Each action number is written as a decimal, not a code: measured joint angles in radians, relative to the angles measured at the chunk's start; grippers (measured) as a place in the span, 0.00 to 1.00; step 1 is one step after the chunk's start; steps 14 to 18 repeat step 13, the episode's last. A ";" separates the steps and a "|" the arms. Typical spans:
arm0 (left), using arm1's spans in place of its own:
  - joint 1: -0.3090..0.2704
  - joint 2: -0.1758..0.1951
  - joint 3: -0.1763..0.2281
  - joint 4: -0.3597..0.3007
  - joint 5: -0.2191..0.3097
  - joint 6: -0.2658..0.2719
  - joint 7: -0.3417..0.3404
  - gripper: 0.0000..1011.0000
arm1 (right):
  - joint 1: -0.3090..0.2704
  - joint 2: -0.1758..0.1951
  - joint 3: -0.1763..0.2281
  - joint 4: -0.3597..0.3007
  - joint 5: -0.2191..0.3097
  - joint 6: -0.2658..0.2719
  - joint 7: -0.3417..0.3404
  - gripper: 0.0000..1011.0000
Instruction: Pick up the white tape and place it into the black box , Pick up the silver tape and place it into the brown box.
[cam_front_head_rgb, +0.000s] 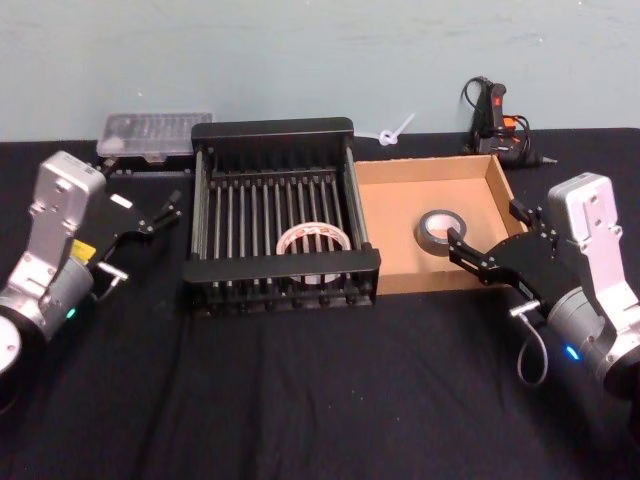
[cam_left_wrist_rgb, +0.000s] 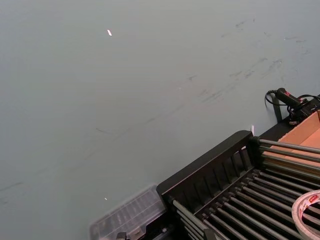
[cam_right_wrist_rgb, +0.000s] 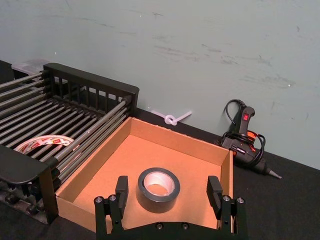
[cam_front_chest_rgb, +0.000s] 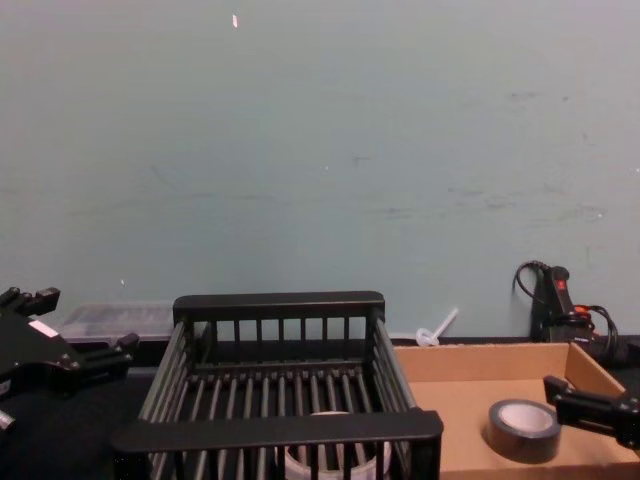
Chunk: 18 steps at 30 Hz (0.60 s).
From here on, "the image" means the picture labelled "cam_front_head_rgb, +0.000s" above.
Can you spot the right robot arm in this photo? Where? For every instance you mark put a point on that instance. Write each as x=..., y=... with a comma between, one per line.
x=595, y=210

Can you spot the clear plastic case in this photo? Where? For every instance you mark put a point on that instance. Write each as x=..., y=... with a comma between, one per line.
x=150, y=132

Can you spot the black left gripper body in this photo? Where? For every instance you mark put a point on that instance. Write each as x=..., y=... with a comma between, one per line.
x=117, y=220

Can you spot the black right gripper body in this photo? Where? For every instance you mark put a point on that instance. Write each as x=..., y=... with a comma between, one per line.
x=530, y=260

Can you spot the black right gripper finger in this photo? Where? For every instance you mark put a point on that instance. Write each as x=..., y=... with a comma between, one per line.
x=470, y=257
x=525, y=217

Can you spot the roll of silver tape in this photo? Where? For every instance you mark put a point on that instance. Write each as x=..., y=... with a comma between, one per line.
x=424, y=232

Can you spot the black table cloth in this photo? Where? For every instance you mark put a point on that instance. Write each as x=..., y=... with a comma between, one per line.
x=320, y=400

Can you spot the shallow brown cardboard tray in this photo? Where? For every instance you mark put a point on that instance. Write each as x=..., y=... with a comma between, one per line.
x=395, y=210

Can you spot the black rack with steel bars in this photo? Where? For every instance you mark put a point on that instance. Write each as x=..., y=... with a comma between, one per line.
x=280, y=267

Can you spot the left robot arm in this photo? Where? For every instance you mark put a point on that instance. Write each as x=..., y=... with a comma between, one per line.
x=55, y=200

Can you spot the plain pale wall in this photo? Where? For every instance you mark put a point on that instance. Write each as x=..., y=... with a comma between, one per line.
x=300, y=50

